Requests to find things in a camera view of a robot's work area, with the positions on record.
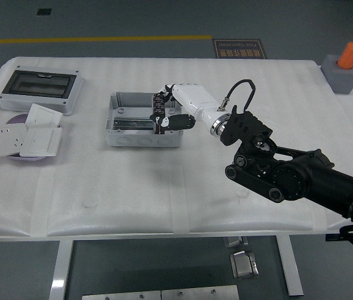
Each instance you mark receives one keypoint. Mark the purple round plate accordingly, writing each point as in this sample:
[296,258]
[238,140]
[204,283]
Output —
[17,119]

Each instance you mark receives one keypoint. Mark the white foam mat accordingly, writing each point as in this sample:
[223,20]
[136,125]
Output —
[195,68]

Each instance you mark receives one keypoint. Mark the wide metal plate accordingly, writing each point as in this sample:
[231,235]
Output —
[200,293]
[121,296]

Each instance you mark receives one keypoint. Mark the white table leg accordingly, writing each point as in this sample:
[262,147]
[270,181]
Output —
[290,268]
[60,272]

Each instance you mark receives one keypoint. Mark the black floor sign, orange text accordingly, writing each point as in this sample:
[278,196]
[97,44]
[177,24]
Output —
[239,48]

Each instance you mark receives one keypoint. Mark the black table control panel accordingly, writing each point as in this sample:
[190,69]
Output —
[331,238]

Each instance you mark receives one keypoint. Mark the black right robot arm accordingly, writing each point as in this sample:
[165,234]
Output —
[304,181]

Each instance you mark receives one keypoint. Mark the white tape strip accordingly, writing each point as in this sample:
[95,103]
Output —
[319,223]

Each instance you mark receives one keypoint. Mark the orange cylinder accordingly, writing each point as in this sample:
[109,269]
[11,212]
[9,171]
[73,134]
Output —
[350,54]

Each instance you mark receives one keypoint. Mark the white rocker switch panel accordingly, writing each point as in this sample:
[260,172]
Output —
[42,142]
[43,115]

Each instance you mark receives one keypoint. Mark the black floor hatch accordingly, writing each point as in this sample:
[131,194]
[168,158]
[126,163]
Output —
[43,12]

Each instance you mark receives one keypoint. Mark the metal rail of junction box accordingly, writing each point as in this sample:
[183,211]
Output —
[132,123]

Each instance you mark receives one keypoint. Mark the open grey junction box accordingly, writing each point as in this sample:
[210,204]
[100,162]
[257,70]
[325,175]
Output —
[132,106]

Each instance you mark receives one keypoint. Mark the grey foam block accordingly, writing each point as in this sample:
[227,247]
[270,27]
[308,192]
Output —
[340,79]

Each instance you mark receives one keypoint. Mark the white wall socket panel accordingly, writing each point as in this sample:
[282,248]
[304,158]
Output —
[6,139]

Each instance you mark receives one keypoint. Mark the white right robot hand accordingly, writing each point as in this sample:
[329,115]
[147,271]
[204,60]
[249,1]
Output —
[195,98]

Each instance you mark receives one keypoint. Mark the grey distribution box, clear lid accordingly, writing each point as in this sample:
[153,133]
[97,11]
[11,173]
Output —
[38,84]

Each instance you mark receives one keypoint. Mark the large metal block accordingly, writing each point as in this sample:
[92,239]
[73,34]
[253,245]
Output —
[243,265]

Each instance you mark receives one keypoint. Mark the small metal block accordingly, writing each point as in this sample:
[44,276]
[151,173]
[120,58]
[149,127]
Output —
[235,242]

